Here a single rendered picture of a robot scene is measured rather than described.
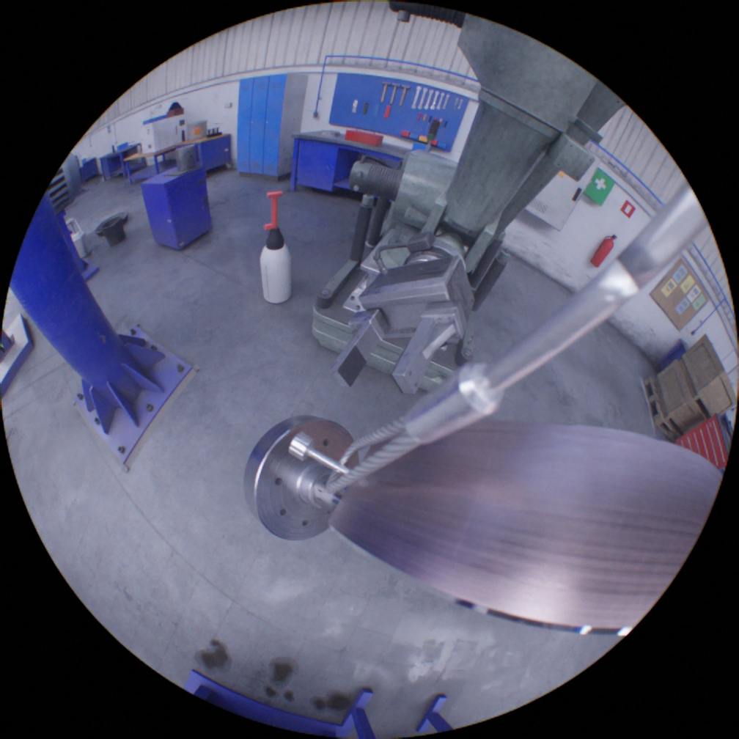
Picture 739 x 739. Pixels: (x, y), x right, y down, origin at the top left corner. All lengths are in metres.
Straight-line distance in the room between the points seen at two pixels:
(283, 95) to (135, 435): 4.14
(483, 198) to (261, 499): 0.73
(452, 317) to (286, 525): 0.43
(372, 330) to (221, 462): 1.07
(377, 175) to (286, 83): 3.36
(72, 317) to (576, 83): 1.67
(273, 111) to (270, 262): 3.10
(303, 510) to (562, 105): 0.82
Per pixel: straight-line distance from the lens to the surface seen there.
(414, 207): 1.07
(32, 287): 1.30
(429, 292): 0.52
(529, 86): 0.59
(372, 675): 1.59
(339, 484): 0.18
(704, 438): 4.56
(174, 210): 2.72
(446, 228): 0.84
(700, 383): 4.47
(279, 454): 0.35
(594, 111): 0.81
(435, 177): 1.07
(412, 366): 0.42
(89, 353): 1.48
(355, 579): 1.35
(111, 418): 1.83
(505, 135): 0.62
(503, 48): 0.61
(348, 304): 1.44
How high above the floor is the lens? 1.31
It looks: 55 degrees down
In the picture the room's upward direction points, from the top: 20 degrees clockwise
